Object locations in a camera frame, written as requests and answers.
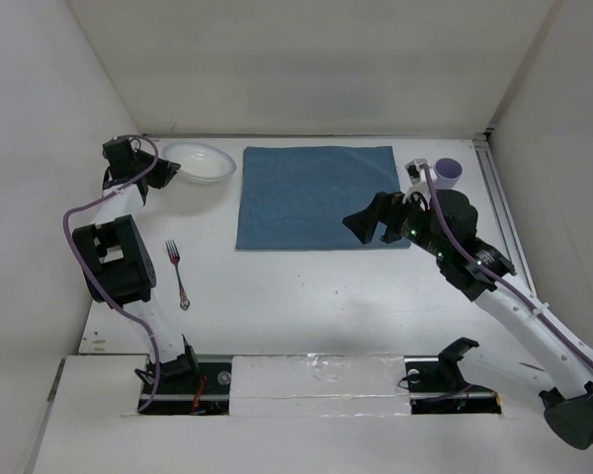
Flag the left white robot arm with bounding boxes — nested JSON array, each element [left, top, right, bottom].
[[63, 134, 201, 392]]

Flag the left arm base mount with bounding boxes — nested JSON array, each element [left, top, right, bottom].
[[139, 355, 232, 416]]

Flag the lavender plastic cup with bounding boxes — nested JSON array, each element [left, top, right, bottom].
[[433, 157, 463, 190]]

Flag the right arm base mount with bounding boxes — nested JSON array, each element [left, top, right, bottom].
[[397, 338, 502, 415]]

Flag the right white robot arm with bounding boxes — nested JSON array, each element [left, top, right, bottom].
[[342, 190, 593, 450]]

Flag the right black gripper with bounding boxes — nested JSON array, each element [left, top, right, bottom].
[[342, 185, 450, 260]]

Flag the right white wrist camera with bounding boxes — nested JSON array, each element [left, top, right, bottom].
[[404, 159, 437, 200]]

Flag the blue cloth napkin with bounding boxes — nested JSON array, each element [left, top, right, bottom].
[[235, 146, 400, 251]]

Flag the white blue-rimmed plate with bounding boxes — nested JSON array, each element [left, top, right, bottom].
[[162, 142, 237, 185]]

